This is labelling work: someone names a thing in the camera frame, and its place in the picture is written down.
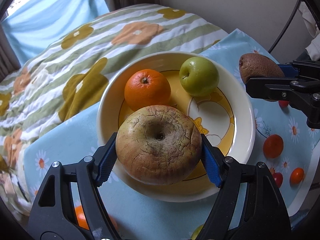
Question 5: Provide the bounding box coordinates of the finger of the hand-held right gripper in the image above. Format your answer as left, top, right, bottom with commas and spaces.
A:
278, 59, 320, 81
245, 77, 320, 129

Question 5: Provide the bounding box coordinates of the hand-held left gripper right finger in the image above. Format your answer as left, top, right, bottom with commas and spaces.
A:
197, 134, 292, 240

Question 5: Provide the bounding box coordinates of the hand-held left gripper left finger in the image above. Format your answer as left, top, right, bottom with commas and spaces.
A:
27, 132, 118, 240

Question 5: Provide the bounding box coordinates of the brown kiwi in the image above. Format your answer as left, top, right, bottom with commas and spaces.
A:
239, 54, 285, 84

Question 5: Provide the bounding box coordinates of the large cracked apple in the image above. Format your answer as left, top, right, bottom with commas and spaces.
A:
115, 104, 202, 186

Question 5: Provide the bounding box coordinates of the orange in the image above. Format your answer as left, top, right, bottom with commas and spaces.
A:
74, 205, 118, 233
124, 69, 172, 112

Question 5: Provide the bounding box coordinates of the yellow and white bowl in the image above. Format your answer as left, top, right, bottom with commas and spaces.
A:
96, 51, 257, 203

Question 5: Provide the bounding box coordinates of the green apple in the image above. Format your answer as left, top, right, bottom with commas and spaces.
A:
179, 57, 220, 97
190, 226, 204, 240

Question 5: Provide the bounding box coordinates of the small mandarin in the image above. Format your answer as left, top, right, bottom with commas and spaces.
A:
289, 167, 305, 186

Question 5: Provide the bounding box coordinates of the white plastic bag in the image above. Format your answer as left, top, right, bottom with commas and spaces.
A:
299, 2, 320, 61

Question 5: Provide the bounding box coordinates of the blue daisy tablecloth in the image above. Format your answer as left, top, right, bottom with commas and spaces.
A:
22, 29, 315, 240

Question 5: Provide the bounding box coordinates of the striped floral blanket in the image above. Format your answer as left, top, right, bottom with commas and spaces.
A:
0, 4, 229, 218

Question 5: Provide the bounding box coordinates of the light blue window cloth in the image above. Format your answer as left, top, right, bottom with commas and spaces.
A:
1, 0, 110, 68

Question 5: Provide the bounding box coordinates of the black cable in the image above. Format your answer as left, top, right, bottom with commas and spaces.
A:
269, 0, 304, 53

